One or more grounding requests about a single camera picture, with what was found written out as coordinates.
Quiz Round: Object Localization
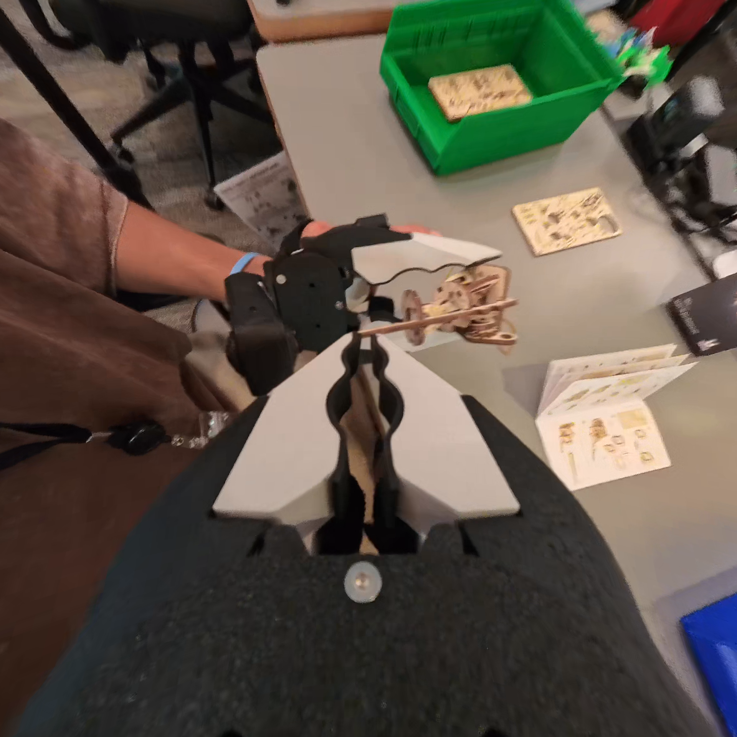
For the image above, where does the person's left hand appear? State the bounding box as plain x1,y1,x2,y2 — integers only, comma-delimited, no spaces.
299,220,443,240

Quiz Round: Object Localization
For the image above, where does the black product box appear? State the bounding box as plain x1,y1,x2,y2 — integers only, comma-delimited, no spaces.
666,275,737,357

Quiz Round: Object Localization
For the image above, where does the printed paper sheet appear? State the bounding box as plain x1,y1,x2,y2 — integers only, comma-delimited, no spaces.
213,151,314,250

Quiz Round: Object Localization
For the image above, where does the blue plastic bin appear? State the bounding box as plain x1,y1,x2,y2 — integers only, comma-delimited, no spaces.
679,593,737,737

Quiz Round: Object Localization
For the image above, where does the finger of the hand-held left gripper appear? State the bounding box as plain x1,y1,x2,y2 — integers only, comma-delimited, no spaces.
350,232,503,287
345,279,461,352

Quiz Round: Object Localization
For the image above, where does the green plastic bin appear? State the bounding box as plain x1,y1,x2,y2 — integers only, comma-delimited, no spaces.
379,0,627,177

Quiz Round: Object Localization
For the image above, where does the wooden parts sheet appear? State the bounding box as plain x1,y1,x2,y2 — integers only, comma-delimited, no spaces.
511,187,624,258
427,63,533,123

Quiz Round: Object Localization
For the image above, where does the black office chair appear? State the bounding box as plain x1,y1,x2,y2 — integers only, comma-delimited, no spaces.
35,0,277,211

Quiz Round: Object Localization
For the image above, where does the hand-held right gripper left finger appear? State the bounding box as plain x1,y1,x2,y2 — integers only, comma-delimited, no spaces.
212,333,365,545

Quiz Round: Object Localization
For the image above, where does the wooden model assembly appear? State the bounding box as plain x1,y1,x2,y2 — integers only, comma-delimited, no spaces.
357,262,519,353

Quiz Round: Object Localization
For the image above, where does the instruction booklet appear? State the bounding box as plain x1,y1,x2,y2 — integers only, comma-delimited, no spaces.
534,344,699,492

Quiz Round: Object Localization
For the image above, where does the black electronic equipment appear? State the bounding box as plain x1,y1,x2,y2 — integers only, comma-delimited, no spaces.
625,75,737,231

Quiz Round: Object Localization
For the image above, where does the black metal table leg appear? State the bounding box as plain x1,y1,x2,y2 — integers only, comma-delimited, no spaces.
0,8,153,209

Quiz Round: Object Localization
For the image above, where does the person's left forearm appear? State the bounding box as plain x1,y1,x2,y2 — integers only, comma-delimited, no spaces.
112,202,274,303

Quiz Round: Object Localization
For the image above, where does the black lanyard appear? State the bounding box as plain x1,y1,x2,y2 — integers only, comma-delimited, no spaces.
0,410,231,470

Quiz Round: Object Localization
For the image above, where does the light wooden desk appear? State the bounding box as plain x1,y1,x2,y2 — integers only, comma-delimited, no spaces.
248,0,398,44

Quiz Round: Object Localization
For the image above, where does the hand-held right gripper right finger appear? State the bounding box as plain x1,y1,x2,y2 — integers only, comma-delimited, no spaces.
368,333,522,545

